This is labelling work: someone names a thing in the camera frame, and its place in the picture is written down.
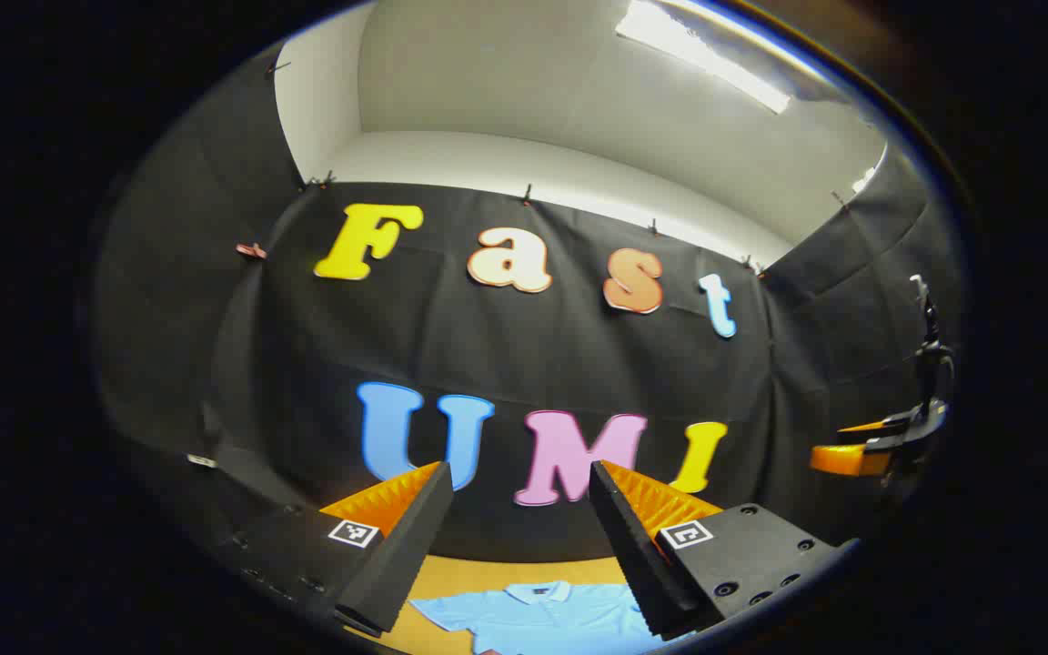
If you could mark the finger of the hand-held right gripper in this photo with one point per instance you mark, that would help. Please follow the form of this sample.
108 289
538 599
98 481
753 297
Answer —
883 428
847 460

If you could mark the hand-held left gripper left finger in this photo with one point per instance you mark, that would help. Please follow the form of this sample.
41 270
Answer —
406 555

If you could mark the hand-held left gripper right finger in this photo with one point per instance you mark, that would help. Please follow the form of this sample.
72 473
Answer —
633 555

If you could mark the light blue T-shirt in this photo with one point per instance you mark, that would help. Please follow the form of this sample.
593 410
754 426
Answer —
542 623

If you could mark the black backdrop cloth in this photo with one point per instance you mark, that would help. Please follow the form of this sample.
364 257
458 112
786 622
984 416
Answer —
524 355

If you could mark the ceiling light panel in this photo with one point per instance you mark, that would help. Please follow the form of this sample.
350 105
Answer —
701 56

